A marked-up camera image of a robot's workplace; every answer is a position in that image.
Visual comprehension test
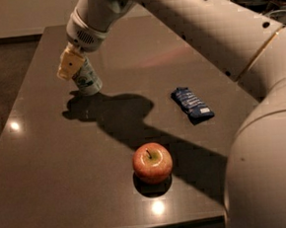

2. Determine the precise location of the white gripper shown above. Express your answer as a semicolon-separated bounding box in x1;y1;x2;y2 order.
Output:
57;11;108;81

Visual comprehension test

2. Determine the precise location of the white green 7up can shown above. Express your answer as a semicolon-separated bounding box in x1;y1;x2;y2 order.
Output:
73;59;103;96

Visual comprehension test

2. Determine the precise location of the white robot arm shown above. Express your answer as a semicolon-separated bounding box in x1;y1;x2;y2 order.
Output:
58;0;286;228

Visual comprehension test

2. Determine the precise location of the red yellow apple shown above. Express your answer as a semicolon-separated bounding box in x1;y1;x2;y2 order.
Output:
132;143;173;185

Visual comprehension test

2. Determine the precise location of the blue snack bar wrapper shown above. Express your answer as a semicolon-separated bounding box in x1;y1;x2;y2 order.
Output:
172;87;214;122

